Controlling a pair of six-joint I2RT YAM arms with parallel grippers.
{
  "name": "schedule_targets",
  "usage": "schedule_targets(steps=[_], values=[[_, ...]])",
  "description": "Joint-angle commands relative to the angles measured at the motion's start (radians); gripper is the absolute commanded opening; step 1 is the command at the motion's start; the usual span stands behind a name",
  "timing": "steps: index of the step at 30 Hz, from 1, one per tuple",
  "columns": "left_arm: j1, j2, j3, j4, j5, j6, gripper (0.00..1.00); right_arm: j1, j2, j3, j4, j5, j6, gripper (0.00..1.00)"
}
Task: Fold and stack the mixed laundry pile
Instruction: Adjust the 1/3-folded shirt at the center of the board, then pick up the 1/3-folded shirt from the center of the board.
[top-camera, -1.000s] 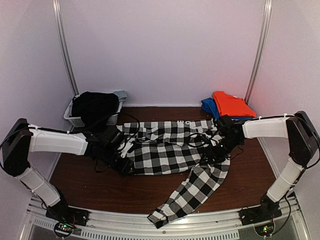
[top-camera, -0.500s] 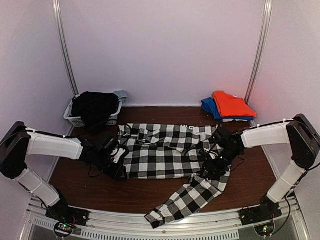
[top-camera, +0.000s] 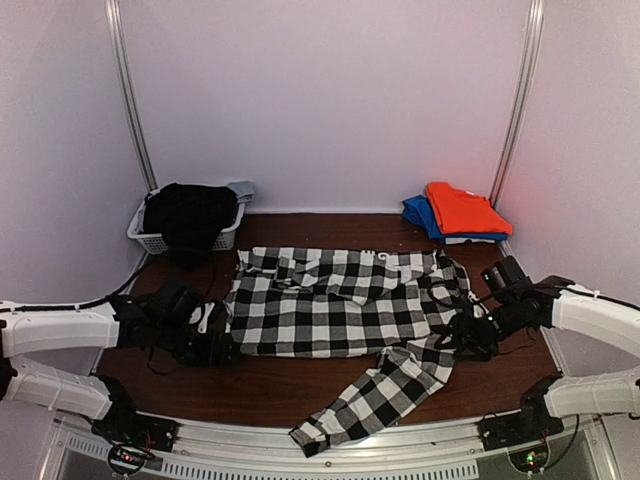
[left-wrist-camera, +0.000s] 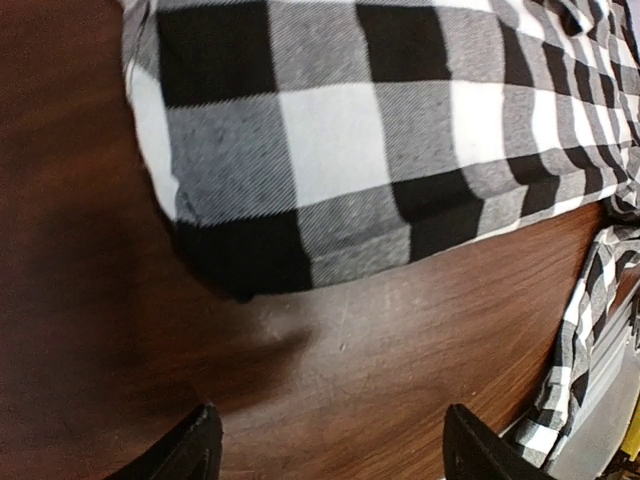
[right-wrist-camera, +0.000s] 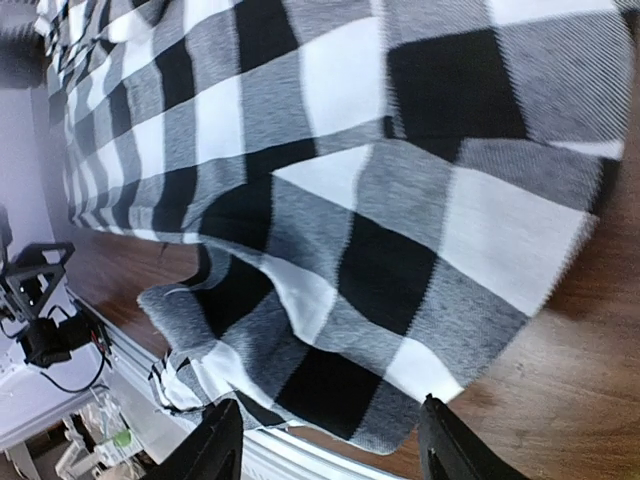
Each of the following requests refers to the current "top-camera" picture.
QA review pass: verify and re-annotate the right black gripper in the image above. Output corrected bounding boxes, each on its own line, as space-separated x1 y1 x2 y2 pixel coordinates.
434 300 523 363

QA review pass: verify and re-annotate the orange t-shirt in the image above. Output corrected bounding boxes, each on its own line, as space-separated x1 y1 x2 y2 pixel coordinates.
425 182 513 236

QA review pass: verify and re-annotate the black white checkered cloth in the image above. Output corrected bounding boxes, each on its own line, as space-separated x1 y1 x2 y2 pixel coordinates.
224 247 474 457

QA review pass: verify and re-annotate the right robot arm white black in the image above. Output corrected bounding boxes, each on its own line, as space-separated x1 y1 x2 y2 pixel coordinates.
435 256 639 442

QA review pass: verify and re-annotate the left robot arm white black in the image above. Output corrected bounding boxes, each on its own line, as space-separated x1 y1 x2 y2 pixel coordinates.
1 280 237 444

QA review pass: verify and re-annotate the black garment hanging from basket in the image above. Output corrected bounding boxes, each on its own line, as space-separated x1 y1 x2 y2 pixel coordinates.
142 183 237 271

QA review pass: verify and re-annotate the grey garment in basket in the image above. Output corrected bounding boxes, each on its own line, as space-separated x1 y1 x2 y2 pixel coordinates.
226 180 255 203

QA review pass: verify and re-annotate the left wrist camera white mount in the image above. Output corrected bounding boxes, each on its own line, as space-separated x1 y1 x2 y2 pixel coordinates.
189 302 225 335

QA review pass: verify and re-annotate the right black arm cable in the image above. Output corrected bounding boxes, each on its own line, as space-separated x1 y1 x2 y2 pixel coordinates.
424 279 496 321

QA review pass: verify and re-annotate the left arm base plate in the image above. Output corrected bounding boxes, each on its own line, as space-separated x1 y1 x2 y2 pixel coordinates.
90 402 178 452

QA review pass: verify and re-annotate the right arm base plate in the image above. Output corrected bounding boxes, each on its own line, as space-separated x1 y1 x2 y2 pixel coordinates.
477 411 564 451

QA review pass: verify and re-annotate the front aluminium rail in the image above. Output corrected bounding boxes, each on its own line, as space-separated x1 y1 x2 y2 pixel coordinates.
37 381 620 479

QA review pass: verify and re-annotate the left aluminium frame post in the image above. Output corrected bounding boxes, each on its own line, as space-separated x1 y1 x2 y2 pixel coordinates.
104 0 158 192

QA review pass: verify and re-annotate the aluminium frame post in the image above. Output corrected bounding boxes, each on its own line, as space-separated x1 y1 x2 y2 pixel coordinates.
104 0 158 192
487 0 545 207

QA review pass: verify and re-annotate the right aluminium frame post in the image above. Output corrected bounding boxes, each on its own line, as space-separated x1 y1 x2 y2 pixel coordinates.
487 0 545 207

